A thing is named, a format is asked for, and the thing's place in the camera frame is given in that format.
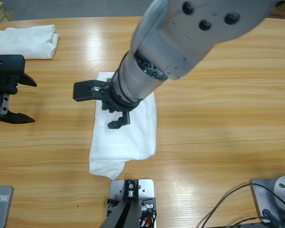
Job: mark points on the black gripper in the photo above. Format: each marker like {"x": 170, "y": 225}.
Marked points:
{"x": 123, "y": 107}
{"x": 4, "y": 83}

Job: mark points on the white T-shirt with black print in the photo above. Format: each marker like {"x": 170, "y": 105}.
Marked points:
{"x": 133, "y": 133}

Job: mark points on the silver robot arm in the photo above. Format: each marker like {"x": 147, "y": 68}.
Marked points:
{"x": 180, "y": 35}

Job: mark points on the white mounting block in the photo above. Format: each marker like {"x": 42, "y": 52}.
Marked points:
{"x": 147, "y": 187}

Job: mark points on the wooden pallet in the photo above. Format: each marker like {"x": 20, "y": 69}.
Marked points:
{"x": 0, "y": 12}

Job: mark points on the cardboard box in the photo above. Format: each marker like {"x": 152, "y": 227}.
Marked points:
{"x": 282, "y": 13}

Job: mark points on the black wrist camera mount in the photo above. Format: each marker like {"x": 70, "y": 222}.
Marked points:
{"x": 12, "y": 63}

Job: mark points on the dark camera post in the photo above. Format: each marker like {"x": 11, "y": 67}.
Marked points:
{"x": 126, "y": 213}

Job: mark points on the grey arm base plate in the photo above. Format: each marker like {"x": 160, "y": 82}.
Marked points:
{"x": 2, "y": 211}
{"x": 260, "y": 202}

